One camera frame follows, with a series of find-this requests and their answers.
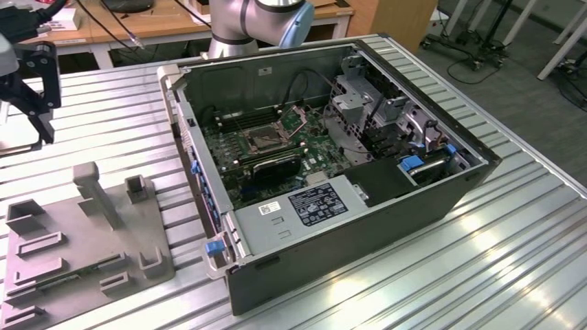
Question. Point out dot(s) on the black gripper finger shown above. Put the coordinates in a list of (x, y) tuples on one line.
[(45, 75)]

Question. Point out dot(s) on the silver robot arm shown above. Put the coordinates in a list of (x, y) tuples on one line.
[(229, 20)]

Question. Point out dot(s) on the black RAM slot bank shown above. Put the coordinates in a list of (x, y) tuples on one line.
[(247, 118), (261, 159)]

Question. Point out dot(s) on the CPU socket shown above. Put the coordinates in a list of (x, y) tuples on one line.
[(265, 141)]

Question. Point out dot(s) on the white cardboard box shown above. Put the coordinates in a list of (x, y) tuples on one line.
[(64, 24)]

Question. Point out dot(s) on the black round base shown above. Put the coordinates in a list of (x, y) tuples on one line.
[(125, 5)]

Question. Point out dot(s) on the wooden desk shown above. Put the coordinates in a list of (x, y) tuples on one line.
[(173, 27)]

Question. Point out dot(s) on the blue card retention clip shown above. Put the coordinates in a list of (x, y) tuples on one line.
[(193, 167)]

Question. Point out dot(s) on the grey parts rack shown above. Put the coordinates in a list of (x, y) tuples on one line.
[(91, 240)]

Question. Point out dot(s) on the black graphics card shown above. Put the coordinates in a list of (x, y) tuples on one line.
[(275, 172)]

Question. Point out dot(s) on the green RAM stick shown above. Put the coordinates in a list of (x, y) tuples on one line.
[(87, 270)]

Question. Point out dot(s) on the green motherboard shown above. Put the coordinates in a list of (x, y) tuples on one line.
[(316, 134)]

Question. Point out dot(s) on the blue case latch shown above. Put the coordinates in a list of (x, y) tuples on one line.
[(215, 249)]

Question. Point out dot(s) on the grey power supply unit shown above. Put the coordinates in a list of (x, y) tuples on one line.
[(275, 227)]

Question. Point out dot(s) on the grey metal disk bay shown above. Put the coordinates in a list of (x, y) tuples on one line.
[(352, 99)]

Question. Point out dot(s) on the black plastic shroud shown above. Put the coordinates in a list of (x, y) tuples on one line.
[(380, 182)]

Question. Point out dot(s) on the wooden cabinet panel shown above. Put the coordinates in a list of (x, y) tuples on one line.
[(403, 20)]

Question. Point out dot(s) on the open black PC case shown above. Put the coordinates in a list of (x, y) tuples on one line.
[(320, 261)]

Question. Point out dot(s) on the blue disk carrier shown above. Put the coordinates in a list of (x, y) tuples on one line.
[(409, 163)]

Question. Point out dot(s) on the black wheeled stand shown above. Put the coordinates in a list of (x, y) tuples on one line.
[(483, 51)]

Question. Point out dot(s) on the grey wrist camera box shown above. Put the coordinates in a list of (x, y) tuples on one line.
[(6, 55)]

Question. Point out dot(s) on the white table frame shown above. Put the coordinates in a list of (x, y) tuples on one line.
[(553, 63)]

